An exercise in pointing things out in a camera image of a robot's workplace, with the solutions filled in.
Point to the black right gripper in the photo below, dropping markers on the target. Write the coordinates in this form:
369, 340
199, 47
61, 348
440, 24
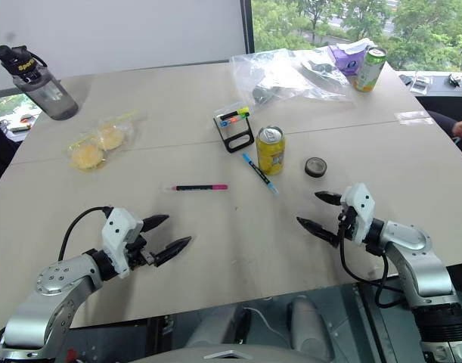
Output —
348, 223

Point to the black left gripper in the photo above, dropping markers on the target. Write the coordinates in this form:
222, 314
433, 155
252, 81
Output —
137, 254

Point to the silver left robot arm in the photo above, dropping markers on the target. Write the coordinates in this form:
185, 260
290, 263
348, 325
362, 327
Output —
60, 291

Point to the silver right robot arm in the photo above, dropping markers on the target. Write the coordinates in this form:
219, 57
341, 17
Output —
419, 261

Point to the pink and black marker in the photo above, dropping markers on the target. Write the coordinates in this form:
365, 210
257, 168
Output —
200, 187

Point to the blue capped pen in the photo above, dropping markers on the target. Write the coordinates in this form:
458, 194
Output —
259, 172

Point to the black marker holder box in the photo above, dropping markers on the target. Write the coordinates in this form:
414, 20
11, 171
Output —
236, 136

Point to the yellow drink can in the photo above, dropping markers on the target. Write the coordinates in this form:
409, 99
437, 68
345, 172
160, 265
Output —
271, 155

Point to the dark rounded shape under table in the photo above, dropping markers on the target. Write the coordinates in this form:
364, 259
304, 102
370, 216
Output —
217, 325

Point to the yellow round bun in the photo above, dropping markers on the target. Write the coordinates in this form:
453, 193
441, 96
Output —
87, 157
110, 138

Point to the clear bag of buns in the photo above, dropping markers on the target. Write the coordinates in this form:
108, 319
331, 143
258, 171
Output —
102, 140

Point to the grey rounded shape under table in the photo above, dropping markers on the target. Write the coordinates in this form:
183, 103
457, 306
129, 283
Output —
310, 327

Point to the dark object inside plastic bag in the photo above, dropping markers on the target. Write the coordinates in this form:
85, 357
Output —
262, 94

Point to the grey robot torso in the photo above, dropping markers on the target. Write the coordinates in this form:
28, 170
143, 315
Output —
230, 355

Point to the large clear plastic bag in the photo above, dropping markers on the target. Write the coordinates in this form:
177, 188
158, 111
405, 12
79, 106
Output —
283, 75

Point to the green and white drink can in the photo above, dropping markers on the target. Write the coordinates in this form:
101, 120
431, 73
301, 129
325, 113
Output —
368, 72

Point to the person's dark clothed leg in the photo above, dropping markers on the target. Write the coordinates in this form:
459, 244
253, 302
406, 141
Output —
442, 123

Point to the purple tissue packet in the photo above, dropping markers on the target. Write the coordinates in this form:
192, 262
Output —
348, 56

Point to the black clip on sill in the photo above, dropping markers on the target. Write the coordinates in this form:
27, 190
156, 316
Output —
454, 80

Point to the grey sports water bottle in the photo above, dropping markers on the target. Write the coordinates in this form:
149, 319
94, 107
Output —
45, 90

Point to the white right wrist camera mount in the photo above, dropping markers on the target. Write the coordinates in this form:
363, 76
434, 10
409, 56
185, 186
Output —
361, 211

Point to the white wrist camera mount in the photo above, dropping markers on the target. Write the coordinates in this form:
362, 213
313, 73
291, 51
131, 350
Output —
361, 211
119, 230

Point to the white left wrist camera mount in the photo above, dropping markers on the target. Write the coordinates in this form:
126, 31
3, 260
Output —
119, 230

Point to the black window frame post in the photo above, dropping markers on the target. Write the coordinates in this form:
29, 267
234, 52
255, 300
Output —
248, 26

